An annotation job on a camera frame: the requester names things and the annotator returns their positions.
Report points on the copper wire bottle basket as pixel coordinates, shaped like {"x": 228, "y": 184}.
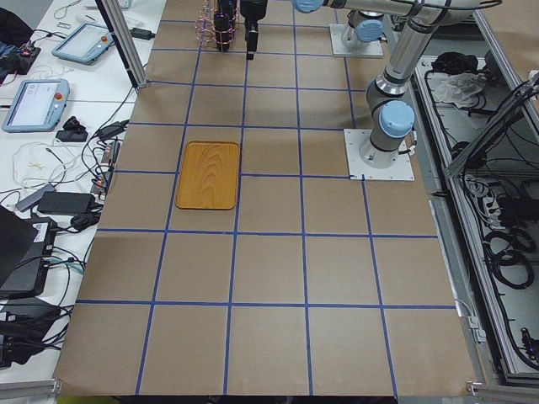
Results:
{"x": 204, "y": 26}

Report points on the black power adapter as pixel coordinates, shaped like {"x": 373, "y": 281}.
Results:
{"x": 143, "y": 34}

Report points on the near teach pendant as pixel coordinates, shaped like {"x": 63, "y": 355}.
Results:
{"x": 37, "y": 106}

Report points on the teach pendant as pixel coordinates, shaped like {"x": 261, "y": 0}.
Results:
{"x": 85, "y": 45}
{"x": 37, "y": 106}

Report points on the aluminium frame post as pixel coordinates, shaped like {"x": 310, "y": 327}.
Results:
{"x": 114, "y": 19}

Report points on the dark wine bottle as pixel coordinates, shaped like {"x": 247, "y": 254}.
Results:
{"x": 223, "y": 29}
{"x": 228, "y": 8}

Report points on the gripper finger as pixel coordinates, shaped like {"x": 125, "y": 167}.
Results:
{"x": 251, "y": 38}

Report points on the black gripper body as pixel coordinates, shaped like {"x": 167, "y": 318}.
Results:
{"x": 253, "y": 9}

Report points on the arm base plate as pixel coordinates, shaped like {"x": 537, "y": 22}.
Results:
{"x": 361, "y": 41}
{"x": 367, "y": 163}

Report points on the far teach pendant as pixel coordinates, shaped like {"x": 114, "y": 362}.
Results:
{"x": 85, "y": 45}

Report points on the wooden tray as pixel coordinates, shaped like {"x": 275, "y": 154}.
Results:
{"x": 209, "y": 176}

